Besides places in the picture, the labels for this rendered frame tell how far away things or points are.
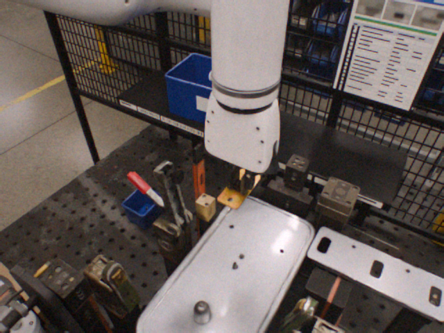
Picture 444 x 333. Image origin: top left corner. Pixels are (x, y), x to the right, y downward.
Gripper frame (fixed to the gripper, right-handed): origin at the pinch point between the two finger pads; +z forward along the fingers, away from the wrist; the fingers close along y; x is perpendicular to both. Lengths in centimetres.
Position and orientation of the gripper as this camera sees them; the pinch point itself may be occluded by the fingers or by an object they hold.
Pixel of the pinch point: (240, 177)
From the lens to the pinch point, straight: 56.6
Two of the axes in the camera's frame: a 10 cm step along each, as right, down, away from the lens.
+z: 0.0, 7.1, 7.0
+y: 8.5, 3.7, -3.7
